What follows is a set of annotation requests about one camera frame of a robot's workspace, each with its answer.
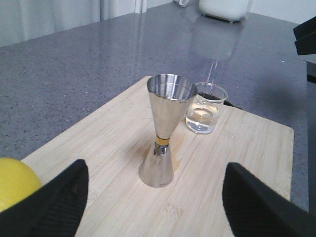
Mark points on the white appliance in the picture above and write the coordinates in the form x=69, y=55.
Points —
x=229, y=10

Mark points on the steel double jigger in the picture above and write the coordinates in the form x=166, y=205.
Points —
x=170, y=97

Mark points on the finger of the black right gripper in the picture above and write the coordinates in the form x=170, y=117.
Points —
x=305, y=35

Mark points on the small glass beaker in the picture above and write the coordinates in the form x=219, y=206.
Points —
x=203, y=113

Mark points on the yellow lemon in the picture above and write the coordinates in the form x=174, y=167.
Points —
x=17, y=181

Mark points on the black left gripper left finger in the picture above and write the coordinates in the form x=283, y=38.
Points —
x=55, y=210

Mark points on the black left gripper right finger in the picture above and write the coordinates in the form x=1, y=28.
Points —
x=255, y=210

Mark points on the wooden cutting board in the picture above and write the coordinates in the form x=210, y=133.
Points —
x=114, y=139

